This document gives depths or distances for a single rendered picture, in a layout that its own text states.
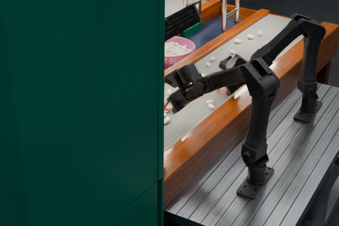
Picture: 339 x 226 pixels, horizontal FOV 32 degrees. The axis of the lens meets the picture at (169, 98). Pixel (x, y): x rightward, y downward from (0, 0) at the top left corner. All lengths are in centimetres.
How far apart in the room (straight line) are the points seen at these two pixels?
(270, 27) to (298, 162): 122
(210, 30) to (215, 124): 123
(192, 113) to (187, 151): 32
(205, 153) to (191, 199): 21
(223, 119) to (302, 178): 39
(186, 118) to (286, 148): 41
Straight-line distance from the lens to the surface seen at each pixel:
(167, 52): 298
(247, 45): 307
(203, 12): 349
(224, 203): 204
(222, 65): 246
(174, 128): 229
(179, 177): 205
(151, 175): 179
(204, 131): 223
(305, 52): 248
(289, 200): 208
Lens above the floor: 192
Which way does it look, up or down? 28 degrees down
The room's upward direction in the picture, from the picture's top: 1 degrees clockwise
